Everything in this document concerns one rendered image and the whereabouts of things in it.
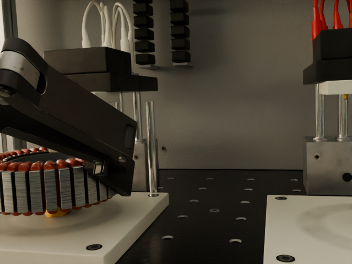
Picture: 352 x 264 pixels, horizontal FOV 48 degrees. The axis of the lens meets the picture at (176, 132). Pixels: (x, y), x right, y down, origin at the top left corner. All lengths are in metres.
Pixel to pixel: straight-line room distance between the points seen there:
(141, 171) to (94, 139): 0.22
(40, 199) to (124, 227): 0.06
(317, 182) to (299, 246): 0.17
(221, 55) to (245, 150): 0.13
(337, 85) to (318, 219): 0.10
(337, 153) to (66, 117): 0.28
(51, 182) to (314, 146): 0.25
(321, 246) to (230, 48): 0.34
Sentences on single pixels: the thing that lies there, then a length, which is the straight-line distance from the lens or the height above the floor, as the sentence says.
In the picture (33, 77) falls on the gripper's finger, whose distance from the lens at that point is 0.19.
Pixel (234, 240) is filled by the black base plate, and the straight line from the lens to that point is 0.30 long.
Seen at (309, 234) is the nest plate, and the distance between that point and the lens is 0.28.
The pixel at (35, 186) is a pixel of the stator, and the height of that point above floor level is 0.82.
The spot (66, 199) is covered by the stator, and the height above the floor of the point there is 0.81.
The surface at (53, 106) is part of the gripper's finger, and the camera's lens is 0.20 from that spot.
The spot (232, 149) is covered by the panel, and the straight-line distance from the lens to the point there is 0.54.
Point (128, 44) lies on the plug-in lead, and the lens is 0.44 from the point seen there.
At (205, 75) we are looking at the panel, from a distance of 0.54.
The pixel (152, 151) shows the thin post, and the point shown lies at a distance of 0.37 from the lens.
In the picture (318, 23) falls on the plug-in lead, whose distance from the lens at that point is 0.41.
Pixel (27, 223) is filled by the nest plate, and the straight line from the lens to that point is 0.33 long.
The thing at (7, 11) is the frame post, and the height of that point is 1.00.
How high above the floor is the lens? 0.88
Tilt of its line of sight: 5 degrees down
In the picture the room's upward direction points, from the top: 2 degrees counter-clockwise
